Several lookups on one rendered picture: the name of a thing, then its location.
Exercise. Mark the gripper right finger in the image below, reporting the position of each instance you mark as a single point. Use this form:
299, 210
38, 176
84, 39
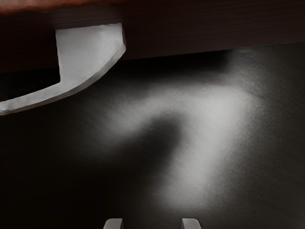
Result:
191, 224

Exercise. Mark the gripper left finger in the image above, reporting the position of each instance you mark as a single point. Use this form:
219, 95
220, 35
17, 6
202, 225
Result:
114, 224

